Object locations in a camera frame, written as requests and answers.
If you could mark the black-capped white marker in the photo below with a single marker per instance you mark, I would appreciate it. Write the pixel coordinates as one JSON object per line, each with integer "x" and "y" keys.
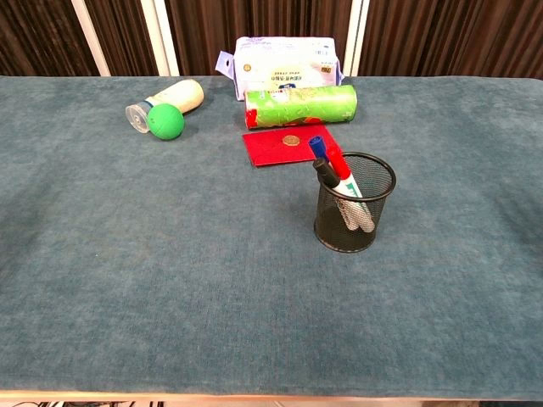
{"x": 327, "y": 172}

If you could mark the red-capped white marker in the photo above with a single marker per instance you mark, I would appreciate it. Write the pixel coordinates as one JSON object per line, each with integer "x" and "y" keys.
{"x": 344, "y": 174}

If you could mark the black mesh pen holder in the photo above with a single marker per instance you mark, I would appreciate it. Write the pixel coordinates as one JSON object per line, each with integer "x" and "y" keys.
{"x": 345, "y": 231}

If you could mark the red envelope with gold seal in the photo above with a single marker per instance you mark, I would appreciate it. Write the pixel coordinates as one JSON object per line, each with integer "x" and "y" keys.
{"x": 271, "y": 150}

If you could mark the green cylindrical chip can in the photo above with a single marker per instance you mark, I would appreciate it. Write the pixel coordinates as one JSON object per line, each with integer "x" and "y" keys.
{"x": 297, "y": 108}

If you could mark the blue-green table cloth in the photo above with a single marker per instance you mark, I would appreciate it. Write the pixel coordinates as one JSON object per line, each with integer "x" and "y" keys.
{"x": 169, "y": 254}

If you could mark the green rubber ball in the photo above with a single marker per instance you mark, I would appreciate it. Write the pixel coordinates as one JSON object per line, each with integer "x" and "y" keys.
{"x": 166, "y": 121}

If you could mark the white tissue pack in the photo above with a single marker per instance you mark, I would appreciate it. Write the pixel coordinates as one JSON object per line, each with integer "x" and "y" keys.
{"x": 284, "y": 63}

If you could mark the cream bottle with clear cap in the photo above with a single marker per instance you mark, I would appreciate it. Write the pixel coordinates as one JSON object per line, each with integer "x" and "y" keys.
{"x": 178, "y": 97}

